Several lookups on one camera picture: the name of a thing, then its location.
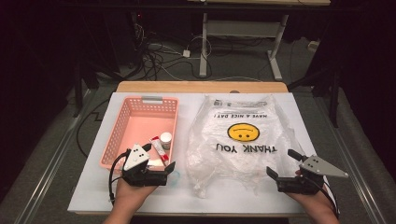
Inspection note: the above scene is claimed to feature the clear plastic bag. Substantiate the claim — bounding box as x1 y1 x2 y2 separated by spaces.
186 93 307 199

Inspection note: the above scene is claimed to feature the black floor cable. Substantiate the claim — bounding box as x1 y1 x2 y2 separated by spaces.
76 98 110 159

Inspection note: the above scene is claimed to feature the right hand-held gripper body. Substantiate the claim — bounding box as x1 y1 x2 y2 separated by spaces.
276 155 349 196

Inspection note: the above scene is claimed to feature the person's right hand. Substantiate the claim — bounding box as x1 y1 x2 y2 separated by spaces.
286 169 339 217

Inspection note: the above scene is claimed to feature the metal floor rail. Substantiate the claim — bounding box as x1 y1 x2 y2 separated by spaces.
312 94 389 224
17 90 96 224

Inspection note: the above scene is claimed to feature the red and white tube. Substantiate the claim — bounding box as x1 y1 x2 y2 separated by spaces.
149 135 170 166

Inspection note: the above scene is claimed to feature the black metal stand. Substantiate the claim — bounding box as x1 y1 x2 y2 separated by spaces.
288 62 343 129
73 62 101 119

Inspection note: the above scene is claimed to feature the white-legged desk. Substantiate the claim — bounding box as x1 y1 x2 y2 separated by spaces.
186 0 332 82

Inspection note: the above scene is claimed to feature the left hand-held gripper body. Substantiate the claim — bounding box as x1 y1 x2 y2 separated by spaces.
120 143 169 188

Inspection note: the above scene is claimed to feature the bundle of floor cables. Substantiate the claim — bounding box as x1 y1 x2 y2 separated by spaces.
134 22 219 82

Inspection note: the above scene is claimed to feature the right hand-held gripper cable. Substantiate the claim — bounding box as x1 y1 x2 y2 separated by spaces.
314 178 341 218

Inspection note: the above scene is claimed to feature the white table cover board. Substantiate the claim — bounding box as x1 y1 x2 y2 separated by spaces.
67 91 340 216

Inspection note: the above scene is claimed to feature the person's left hand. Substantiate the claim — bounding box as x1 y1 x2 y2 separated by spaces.
114 178 158 208

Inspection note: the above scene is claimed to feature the small white-capped jar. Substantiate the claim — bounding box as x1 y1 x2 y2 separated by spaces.
160 132 173 151

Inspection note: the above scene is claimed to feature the dark device with red light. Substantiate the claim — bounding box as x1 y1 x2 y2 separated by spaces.
130 10 149 68

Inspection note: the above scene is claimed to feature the pink plastic basket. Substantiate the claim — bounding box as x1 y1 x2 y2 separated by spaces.
99 96 180 172

